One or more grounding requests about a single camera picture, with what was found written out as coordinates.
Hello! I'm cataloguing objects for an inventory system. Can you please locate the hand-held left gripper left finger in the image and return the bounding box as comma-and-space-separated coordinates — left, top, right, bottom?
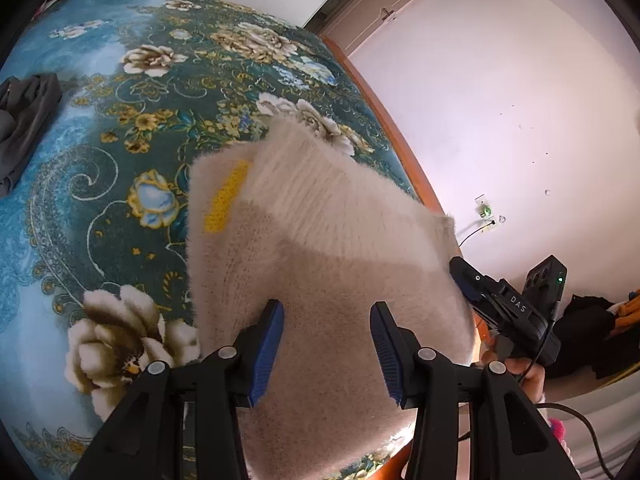
70, 299, 286, 480

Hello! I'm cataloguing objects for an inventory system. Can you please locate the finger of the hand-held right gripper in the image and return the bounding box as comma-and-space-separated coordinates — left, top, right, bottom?
449, 256, 501, 331

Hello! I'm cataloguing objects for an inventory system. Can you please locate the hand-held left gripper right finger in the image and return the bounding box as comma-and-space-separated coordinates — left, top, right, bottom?
369, 301, 583, 480

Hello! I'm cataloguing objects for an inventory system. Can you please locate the beige fuzzy sweater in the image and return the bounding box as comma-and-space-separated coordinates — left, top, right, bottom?
184, 116, 476, 480

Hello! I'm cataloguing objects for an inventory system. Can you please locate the person's right hand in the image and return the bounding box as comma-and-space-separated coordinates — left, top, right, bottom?
479, 332, 547, 405

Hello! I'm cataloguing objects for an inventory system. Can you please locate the black clothing pile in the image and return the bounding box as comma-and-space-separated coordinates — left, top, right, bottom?
544, 294, 640, 382

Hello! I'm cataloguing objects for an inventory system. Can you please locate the yellow cloth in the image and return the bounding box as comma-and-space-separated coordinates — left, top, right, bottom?
616, 289, 640, 332

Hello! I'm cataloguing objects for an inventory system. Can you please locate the teal floral blanket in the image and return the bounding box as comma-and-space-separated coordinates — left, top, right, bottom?
0, 0, 426, 480

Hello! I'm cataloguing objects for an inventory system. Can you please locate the white door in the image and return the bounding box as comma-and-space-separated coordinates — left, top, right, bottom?
327, 0, 452, 57

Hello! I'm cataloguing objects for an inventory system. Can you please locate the dark grey cloth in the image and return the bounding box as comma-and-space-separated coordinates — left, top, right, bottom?
0, 73, 63, 199

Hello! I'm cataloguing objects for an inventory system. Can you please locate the thin black socket cable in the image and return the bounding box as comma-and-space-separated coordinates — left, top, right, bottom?
457, 217, 497, 247

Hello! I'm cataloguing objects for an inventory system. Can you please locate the white wall socket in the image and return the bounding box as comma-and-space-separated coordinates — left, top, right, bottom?
474, 193, 502, 232

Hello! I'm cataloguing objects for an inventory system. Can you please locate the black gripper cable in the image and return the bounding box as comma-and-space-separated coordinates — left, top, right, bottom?
467, 300, 618, 480

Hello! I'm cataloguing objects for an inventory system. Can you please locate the orange wooden bed frame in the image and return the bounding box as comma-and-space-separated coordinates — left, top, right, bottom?
320, 35, 496, 480

